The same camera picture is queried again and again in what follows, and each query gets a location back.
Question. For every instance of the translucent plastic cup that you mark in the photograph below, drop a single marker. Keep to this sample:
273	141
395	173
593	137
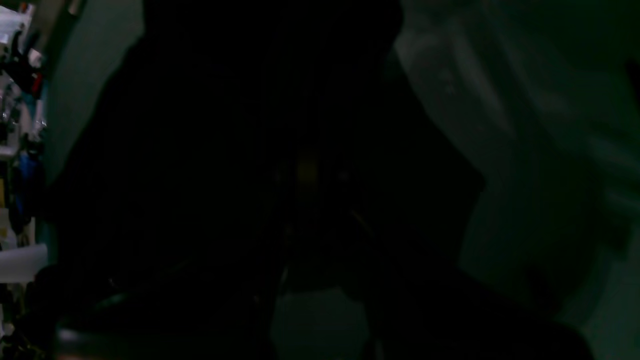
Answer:
21	265

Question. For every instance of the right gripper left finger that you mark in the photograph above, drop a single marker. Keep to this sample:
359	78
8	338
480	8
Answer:
178	264

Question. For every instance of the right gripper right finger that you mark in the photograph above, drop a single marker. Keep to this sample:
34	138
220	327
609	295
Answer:
418	304

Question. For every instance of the black t-shirt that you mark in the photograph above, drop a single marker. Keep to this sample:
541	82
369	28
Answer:
256	84

